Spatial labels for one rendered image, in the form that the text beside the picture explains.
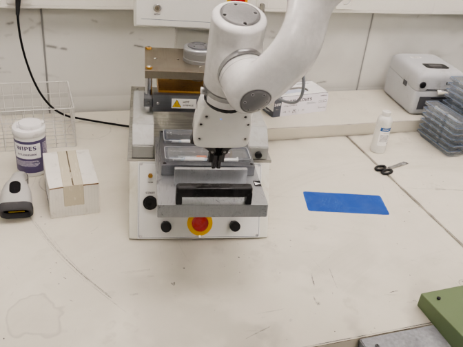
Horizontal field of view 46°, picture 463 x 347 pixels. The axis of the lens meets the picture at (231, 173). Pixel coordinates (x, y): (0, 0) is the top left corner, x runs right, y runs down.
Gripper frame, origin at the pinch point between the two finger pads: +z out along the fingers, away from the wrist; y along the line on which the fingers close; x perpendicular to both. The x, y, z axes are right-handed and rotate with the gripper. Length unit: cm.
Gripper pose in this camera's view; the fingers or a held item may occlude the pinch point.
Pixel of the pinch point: (215, 155)
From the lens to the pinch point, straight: 104.1
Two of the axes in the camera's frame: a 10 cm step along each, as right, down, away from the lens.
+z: -1.3, 6.4, 7.6
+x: -1.2, -7.7, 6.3
